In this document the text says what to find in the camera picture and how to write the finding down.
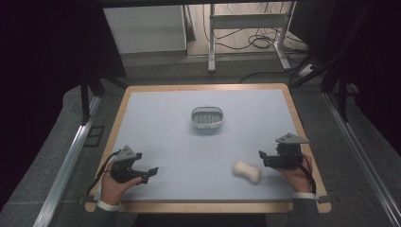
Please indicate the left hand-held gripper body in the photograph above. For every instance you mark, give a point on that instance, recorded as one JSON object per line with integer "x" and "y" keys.
{"x": 124, "y": 171}

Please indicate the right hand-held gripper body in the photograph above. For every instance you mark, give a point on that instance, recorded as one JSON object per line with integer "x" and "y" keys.
{"x": 287, "y": 156}

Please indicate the person's left hand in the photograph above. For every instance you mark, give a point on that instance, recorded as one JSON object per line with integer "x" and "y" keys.
{"x": 112, "y": 190}

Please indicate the person's right hand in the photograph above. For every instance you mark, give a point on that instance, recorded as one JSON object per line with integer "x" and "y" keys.
{"x": 299, "y": 179}

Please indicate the cream soap bar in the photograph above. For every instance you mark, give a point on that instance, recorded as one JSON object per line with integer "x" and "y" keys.
{"x": 247, "y": 171}

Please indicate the pale blue table mat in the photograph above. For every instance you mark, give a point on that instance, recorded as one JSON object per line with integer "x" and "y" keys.
{"x": 195, "y": 157}

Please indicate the black floor grate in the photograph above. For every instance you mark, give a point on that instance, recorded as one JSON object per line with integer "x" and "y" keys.
{"x": 94, "y": 136}

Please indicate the white soap dish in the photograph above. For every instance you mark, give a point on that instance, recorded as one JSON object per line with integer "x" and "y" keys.
{"x": 207, "y": 118}

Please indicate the black metal stand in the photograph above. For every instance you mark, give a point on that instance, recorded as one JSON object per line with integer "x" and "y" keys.
{"x": 342, "y": 101}
{"x": 85, "y": 101}

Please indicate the white power strip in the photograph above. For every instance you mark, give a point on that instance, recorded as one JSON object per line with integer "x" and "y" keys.
{"x": 306, "y": 70}

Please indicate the dark curtain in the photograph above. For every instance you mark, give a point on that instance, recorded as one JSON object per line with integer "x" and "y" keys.
{"x": 372, "y": 63}
{"x": 38, "y": 78}

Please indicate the white cabinet panel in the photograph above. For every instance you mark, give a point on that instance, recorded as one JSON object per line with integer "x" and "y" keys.
{"x": 145, "y": 30}

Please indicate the aluminium floor rail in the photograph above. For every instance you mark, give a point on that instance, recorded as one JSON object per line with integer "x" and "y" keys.
{"x": 362, "y": 157}
{"x": 67, "y": 164}

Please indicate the white metal desk frame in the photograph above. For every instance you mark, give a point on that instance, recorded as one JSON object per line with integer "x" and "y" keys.
{"x": 247, "y": 21}

